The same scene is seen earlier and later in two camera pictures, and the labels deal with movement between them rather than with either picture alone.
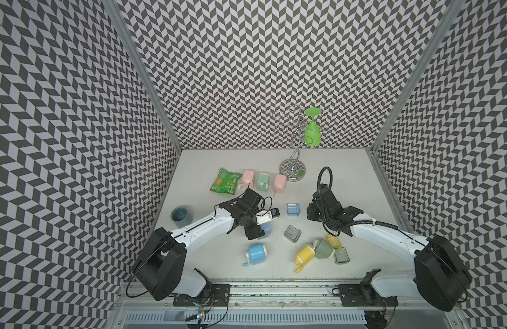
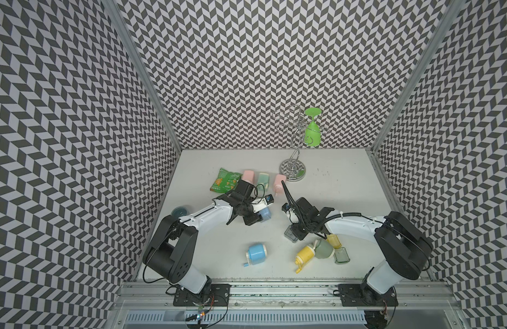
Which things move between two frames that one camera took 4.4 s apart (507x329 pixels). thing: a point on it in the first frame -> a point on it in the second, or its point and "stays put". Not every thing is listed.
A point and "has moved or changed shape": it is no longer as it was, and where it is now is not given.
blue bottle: [256, 254] stays put
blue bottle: [267, 227] has moved or changed shape
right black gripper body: [316, 214] -> [301, 227]
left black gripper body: [252, 229] -> [249, 216]
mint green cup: [262, 182] stays put
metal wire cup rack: [294, 169] stays put
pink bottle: [279, 184] stays put
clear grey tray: [292, 234] stays put
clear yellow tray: [334, 240] stays put
